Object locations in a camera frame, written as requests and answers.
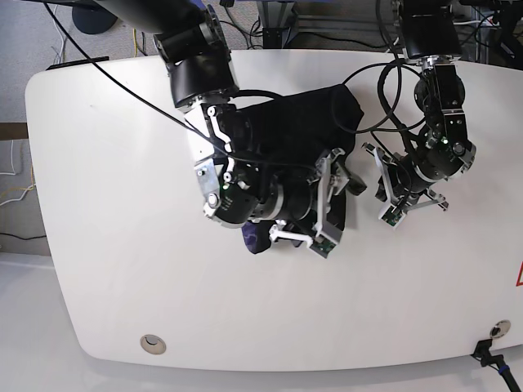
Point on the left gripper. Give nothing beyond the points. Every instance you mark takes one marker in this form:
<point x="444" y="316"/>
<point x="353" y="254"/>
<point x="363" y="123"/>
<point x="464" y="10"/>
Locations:
<point x="399" y="184"/>

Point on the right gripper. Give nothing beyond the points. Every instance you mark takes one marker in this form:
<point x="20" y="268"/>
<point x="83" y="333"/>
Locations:
<point x="316" y="202"/>

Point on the black T-shirt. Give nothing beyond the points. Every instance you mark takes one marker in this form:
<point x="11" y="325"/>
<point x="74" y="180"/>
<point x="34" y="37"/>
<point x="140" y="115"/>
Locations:
<point x="277" y="143"/>

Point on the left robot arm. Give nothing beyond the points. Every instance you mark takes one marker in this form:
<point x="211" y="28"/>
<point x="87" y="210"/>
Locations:
<point x="441" y="150"/>

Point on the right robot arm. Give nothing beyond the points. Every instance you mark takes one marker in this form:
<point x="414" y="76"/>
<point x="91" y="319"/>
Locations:
<point x="190" y="41"/>

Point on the red warning triangle sticker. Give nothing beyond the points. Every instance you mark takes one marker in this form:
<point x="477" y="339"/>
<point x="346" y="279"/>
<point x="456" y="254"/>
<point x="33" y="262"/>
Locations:
<point x="519" y="281"/>

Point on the dark round stand base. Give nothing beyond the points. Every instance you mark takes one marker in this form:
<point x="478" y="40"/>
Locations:
<point x="92" y="19"/>

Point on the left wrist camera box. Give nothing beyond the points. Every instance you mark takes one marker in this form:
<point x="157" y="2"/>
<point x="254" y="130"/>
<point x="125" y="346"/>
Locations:
<point x="391" y="215"/>

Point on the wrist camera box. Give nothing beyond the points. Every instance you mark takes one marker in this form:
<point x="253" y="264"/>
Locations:
<point x="326" y="240"/>
<point x="391" y="215"/>

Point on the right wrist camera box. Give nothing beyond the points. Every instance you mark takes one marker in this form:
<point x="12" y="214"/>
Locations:
<point x="326" y="240"/>

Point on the right table cable grommet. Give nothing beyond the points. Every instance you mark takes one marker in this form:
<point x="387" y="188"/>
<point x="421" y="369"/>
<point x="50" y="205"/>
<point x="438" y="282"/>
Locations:
<point x="500" y="329"/>

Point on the table cable grommet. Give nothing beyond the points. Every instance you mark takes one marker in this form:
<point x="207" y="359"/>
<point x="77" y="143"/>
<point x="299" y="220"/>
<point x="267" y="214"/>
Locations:
<point x="500" y="329"/>
<point x="153" y="344"/>

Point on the aluminium frame column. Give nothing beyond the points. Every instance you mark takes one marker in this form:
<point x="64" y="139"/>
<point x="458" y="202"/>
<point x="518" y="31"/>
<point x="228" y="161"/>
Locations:
<point x="278" y="22"/>

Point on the black clamp with cable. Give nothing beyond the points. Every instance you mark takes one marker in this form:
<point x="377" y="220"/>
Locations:
<point x="483" y="355"/>

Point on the left table cable grommet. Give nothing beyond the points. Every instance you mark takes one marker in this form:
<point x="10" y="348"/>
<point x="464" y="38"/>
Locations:
<point x="153" y="344"/>

